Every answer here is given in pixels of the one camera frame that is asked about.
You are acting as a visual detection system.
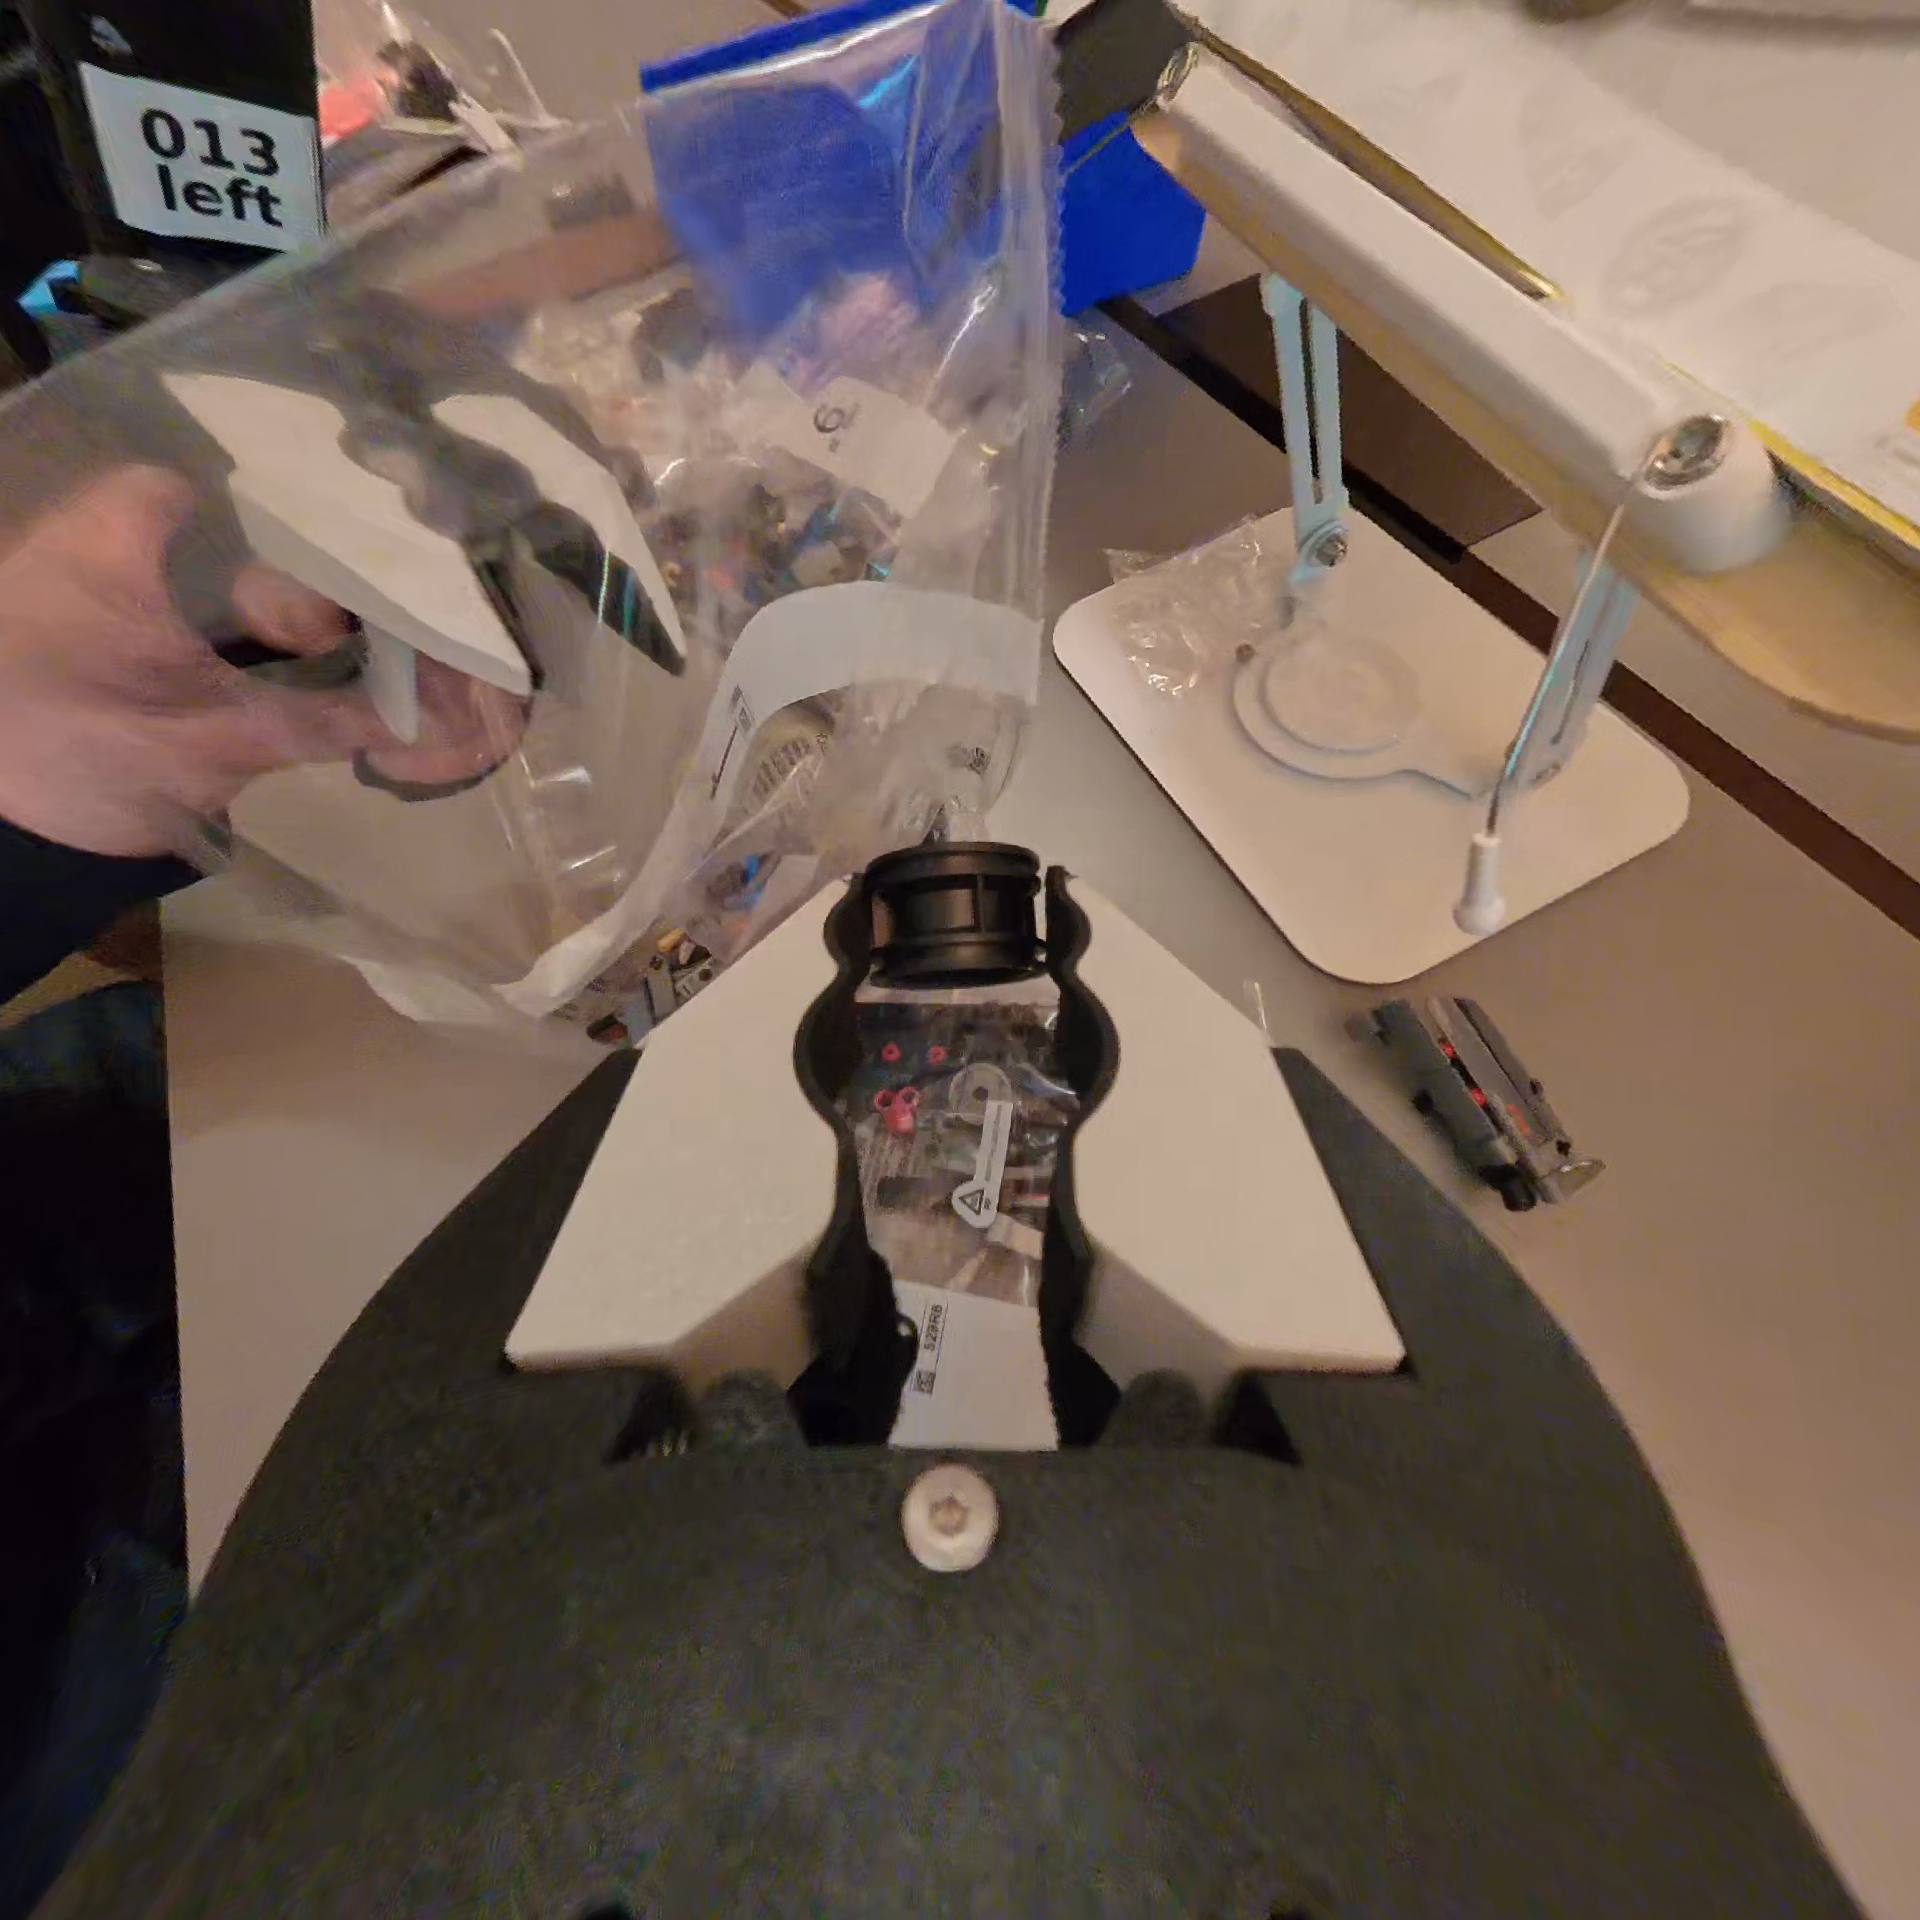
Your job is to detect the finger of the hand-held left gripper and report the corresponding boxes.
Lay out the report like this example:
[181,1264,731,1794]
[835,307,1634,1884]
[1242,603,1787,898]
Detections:
[159,369,541,745]
[433,394,693,676]

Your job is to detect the small black lego assembly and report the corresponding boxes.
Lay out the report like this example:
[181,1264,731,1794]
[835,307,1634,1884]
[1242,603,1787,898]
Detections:
[1344,995,1610,1214]

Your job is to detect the clear bag of black red parts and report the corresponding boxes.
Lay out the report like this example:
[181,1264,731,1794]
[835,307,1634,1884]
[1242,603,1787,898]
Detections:
[849,984,1089,1451]

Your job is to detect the blue storage bin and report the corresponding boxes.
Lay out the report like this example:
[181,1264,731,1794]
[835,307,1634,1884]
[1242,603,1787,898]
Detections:
[637,0,1212,320]

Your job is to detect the person's left forearm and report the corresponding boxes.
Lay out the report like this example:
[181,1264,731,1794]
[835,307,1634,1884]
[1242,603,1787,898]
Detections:
[0,817,204,1009]

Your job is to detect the black display board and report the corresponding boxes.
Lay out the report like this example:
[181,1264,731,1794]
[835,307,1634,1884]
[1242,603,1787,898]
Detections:
[1050,0,1202,148]

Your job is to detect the small clear plastic wrapper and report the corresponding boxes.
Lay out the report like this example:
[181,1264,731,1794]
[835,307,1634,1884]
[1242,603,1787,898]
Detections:
[1101,517,1297,699]

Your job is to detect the large clear bag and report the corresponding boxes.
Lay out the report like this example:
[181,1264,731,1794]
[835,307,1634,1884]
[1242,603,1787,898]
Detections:
[0,0,1069,1041]

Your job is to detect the person's left hand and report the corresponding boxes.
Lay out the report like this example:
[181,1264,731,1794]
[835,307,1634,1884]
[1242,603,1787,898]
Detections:
[0,465,529,860]

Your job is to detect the black lego wheel rim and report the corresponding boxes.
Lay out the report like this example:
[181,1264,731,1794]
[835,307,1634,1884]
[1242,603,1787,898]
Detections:
[866,838,1047,988]

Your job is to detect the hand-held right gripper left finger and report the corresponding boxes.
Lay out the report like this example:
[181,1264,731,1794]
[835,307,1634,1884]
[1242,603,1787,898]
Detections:
[504,874,922,1451]

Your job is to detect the white book stand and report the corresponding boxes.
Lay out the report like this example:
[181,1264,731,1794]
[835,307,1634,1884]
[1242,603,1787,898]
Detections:
[1050,37,1920,990]

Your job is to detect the person's legs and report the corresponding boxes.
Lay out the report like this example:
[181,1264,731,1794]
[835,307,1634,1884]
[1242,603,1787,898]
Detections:
[0,976,194,1920]

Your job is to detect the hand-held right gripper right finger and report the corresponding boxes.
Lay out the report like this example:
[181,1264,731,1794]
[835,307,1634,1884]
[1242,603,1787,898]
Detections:
[1039,865,1416,1451]

